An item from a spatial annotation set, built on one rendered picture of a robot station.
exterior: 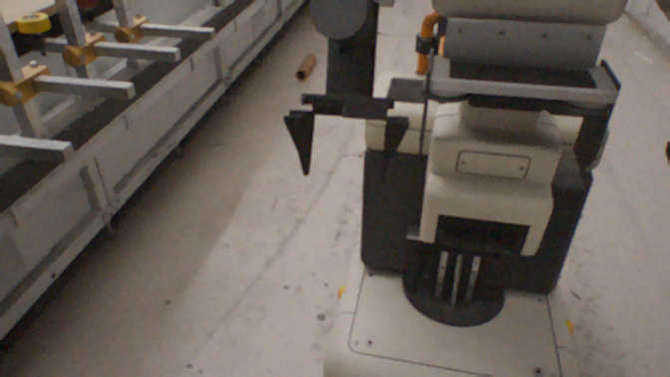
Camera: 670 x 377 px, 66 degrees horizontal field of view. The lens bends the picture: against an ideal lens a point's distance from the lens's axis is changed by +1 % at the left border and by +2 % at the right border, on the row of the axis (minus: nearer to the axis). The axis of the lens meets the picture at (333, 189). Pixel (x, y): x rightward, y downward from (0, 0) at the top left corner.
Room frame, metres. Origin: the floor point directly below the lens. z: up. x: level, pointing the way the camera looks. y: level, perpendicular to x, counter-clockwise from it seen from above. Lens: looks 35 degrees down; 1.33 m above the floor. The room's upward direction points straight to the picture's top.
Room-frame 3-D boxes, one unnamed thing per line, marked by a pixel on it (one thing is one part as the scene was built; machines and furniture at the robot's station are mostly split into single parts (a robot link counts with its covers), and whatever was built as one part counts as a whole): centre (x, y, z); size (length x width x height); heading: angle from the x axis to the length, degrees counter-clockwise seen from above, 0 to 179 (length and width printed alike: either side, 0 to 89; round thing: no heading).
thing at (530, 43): (0.74, -0.28, 0.99); 0.28 x 0.16 x 0.22; 78
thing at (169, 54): (1.40, 0.64, 0.83); 0.43 x 0.03 x 0.04; 79
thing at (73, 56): (1.40, 0.69, 0.83); 0.14 x 0.06 x 0.05; 169
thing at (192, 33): (1.65, 0.59, 0.81); 0.43 x 0.03 x 0.04; 79
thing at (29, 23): (1.44, 0.84, 0.85); 0.08 x 0.08 x 0.11
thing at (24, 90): (1.15, 0.74, 0.83); 0.14 x 0.06 x 0.05; 169
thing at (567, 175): (0.85, -0.36, 0.68); 0.28 x 0.27 x 0.25; 78
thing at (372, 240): (1.11, -0.35, 0.59); 0.55 x 0.34 x 0.83; 78
